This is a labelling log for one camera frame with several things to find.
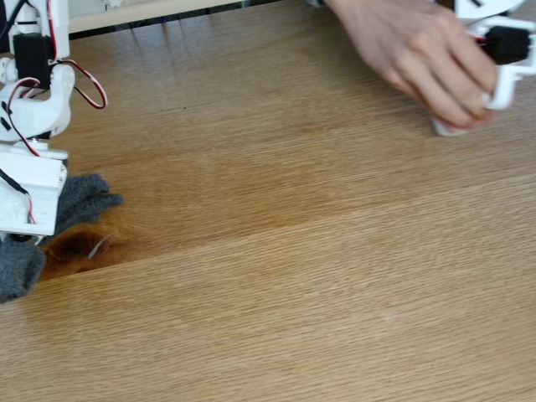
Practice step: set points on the person's hand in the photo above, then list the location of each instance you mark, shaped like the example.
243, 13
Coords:
410, 54

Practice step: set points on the white leader arm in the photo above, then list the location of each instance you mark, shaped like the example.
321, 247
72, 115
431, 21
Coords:
508, 42

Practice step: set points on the grey fleece cloth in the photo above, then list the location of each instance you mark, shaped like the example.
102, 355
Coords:
84, 201

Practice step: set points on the pale wooden stand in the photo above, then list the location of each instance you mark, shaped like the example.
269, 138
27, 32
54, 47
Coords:
125, 17

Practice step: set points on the short white liquid streak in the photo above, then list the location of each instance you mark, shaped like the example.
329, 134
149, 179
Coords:
97, 247

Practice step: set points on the white gripper camera mount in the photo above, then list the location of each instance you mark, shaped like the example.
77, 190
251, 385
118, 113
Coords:
37, 188

